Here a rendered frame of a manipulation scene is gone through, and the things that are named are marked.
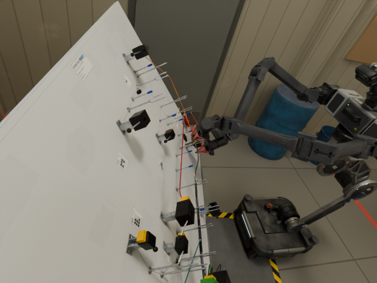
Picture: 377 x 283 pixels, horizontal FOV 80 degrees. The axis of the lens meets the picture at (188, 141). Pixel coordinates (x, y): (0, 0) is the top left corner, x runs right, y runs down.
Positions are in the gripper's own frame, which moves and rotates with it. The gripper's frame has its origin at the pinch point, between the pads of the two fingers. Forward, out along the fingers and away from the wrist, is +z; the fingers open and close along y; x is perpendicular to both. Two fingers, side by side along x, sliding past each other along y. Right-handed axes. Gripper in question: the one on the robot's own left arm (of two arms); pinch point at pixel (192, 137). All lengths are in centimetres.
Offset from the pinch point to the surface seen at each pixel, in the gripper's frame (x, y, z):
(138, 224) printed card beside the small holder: -45, 55, -12
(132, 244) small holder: -48, 61, -14
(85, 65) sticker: -69, 16, -24
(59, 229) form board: -68, 60, -23
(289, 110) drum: 159, -88, -21
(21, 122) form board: -78, 44, -28
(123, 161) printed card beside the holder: -52, 38, -16
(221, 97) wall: 128, -145, 43
